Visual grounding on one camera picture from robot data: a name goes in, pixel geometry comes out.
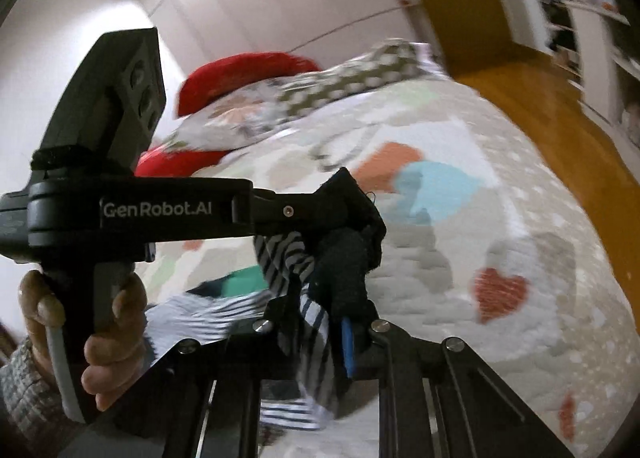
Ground person's left hand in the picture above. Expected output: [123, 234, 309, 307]
[19, 270, 149, 412]

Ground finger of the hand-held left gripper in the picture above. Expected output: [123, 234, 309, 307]
[250, 182, 332, 239]

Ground heart printed quilt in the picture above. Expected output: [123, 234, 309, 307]
[135, 52, 632, 458]

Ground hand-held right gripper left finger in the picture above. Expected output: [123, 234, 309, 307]
[62, 295, 311, 458]

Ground floral pillow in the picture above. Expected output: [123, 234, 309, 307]
[159, 85, 303, 155]

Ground white shelf unit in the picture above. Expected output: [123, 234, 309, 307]
[542, 0, 640, 131]

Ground striped black white pants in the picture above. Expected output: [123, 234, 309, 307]
[145, 167, 388, 433]

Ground white glossy wardrobe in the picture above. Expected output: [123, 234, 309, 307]
[112, 0, 428, 81]

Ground red pillow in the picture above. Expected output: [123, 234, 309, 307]
[176, 52, 325, 119]
[134, 147, 232, 179]

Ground person's left forearm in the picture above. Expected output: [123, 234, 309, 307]
[0, 335, 83, 458]

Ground polka dot pillow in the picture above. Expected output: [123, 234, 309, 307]
[270, 39, 443, 120]

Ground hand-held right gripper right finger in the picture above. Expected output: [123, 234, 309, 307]
[341, 305, 576, 458]

